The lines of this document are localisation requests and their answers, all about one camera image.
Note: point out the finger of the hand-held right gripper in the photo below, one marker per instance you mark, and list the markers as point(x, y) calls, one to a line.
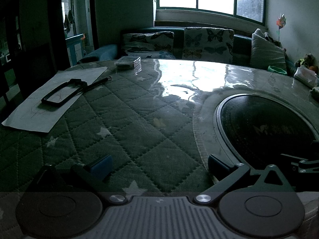
point(305, 165)

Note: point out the white paper sheet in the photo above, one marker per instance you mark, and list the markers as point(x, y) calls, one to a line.
point(30, 112)

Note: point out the butterfly print cushion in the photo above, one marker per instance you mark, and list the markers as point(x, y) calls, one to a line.
point(206, 44)
point(147, 41)

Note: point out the colourful pinwheel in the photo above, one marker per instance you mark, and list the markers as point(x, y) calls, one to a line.
point(281, 22)

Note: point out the grey pillow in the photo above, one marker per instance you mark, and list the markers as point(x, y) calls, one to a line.
point(266, 52)

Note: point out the stuffed toy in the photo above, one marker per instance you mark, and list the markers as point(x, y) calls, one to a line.
point(307, 61)

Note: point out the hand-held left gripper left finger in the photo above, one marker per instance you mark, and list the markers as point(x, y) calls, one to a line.
point(101, 167)

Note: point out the white crumpled bag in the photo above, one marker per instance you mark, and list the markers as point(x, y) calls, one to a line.
point(305, 76)

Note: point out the round black hotplate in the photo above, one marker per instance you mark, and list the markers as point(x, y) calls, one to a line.
point(264, 124)

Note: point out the dark teal sofa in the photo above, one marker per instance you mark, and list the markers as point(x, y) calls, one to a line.
point(241, 49)

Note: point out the crumpled printed rag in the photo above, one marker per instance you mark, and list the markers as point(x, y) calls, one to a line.
point(315, 90)

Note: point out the hanging clothes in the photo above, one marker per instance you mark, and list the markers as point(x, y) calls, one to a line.
point(69, 21)

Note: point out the green bowl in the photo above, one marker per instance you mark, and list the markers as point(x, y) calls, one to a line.
point(277, 70)

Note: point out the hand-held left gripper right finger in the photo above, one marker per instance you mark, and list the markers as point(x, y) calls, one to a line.
point(216, 164)

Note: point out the blue cabinet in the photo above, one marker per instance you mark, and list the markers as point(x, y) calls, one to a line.
point(74, 48)

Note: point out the clear plastic box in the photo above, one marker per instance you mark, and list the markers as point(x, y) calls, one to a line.
point(127, 62)

